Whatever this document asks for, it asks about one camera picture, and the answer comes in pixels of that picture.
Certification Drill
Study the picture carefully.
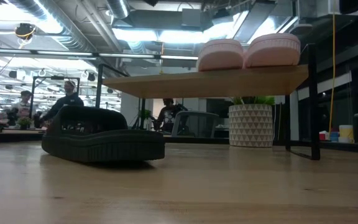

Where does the pink slide sandal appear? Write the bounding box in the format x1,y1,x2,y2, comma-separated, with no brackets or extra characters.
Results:
196,39,244,72
244,32,301,68

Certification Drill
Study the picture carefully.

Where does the black slide sandal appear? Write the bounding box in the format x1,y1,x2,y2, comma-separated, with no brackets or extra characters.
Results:
41,105,166,163

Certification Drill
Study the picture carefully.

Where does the wooden shelf with metal legs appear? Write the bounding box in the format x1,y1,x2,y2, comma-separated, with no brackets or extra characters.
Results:
94,43,321,161

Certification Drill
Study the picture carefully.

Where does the person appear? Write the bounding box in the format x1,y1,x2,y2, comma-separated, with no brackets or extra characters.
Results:
10,90,34,123
39,80,85,124
153,98,188,133

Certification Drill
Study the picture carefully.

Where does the grey office chair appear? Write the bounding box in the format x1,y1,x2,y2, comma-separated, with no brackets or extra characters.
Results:
171,111,219,139

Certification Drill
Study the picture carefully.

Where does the small green desk plant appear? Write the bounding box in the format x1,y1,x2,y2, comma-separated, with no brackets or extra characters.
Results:
16,116,34,130
137,108,154,130

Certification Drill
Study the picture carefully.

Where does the green plant in patterned pot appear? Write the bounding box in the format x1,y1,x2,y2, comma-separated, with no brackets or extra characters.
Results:
228,95,275,147

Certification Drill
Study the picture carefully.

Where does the linear ceiling light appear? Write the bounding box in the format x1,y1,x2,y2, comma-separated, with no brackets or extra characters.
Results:
0,48,198,60

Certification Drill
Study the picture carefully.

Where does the yellow and white tub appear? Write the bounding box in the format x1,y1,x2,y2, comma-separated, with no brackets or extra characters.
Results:
339,124,354,143

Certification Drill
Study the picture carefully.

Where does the black ceiling-mounted device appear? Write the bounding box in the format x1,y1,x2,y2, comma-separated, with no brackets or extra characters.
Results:
14,23,37,40

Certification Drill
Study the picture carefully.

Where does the silver ventilation duct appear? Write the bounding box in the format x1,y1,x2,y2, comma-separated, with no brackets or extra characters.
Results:
7,0,90,52

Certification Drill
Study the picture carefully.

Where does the yellow hanging cable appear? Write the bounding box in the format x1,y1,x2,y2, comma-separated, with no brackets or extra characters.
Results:
328,12,337,135

